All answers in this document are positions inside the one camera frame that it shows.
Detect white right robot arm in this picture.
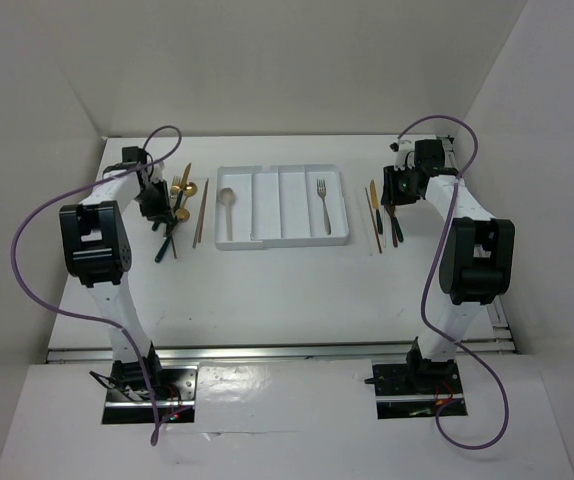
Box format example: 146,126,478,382
381,139,515,394

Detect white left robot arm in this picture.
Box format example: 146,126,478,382
59,146,173,399

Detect brown chopstick right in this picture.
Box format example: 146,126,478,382
364,187,383,254

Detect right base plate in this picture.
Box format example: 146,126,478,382
364,364,468,420

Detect gold knife left green handle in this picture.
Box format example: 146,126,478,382
180,162,192,190

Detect gold spoon green handle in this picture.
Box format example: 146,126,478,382
168,182,198,235
154,207,191,263

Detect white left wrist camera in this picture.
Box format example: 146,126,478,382
148,162,165,183

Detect gold knife green handle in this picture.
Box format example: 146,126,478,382
180,162,192,190
369,180,383,235

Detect silver fork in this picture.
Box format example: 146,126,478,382
316,178,331,235

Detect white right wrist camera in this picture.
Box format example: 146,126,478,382
390,140,415,170

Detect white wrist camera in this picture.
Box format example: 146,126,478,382
148,162,165,183
390,140,415,170

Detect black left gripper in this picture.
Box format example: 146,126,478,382
133,178,174,224

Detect aluminium rail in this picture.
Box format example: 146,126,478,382
46,338,516,364

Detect white cutlery tray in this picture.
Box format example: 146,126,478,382
214,164,349,251

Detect gold fork green handle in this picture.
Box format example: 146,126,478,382
392,205,404,243
170,174,183,259

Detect brown chopstick pair left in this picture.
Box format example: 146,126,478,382
192,179,209,249

